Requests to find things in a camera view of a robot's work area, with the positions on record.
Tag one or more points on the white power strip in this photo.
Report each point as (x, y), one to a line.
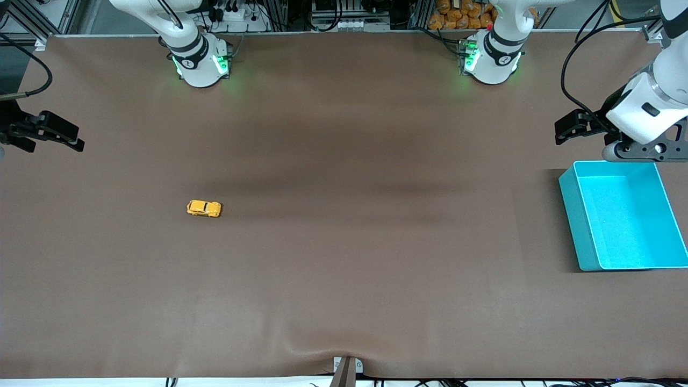
(236, 16)

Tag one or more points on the aluminium frame profile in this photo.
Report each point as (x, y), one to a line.
(40, 21)

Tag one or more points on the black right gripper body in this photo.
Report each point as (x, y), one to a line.
(12, 124)

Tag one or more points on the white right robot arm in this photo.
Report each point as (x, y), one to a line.
(199, 64)

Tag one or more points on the metal table clamp bracket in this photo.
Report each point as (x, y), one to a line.
(346, 371)

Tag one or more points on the yellow beetle toy car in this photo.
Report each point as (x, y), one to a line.
(204, 208)

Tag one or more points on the brown table cover mat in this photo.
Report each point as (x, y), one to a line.
(344, 161)

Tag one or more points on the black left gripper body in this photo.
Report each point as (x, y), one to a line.
(603, 121)

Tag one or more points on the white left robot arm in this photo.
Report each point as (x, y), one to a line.
(492, 64)

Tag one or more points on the white connector block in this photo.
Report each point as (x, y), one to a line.
(349, 24)

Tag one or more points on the turquoise plastic bin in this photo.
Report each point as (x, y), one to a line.
(623, 220)

